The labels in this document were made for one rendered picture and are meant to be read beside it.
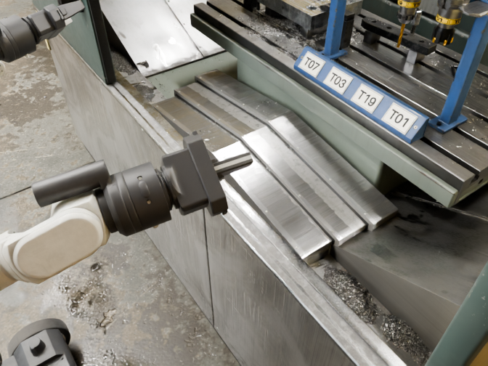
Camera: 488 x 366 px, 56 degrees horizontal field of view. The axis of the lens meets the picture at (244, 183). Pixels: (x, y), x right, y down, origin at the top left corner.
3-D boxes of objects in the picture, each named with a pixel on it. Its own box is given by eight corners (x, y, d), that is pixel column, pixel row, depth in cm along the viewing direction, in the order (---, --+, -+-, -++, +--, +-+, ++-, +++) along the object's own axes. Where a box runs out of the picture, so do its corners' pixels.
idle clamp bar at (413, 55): (422, 68, 139) (428, 48, 135) (356, 39, 154) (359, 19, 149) (431, 63, 142) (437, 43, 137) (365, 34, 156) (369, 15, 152)
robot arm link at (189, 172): (232, 205, 61) (147, 239, 59) (224, 217, 70) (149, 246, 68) (198, 122, 63) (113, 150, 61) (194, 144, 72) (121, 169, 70)
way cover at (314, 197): (308, 286, 116) (316, 246, 105) (148, 116, 169) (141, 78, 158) (391, 233, 128) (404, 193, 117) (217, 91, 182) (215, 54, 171)
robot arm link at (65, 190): (148, 240, 62) (64, 272, 59) (138, 211, 71) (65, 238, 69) (120, 163, 57) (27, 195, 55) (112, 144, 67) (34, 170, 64)
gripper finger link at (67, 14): (86, 11, 109) (63, 20, 106) (78, -2, 108) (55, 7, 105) (88, 9, 108) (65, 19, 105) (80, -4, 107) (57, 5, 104)
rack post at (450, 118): (443, 134, 115) (486, 20, 95) (425, 124, 119) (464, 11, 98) (468, 120, 120) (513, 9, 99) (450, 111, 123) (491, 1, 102)
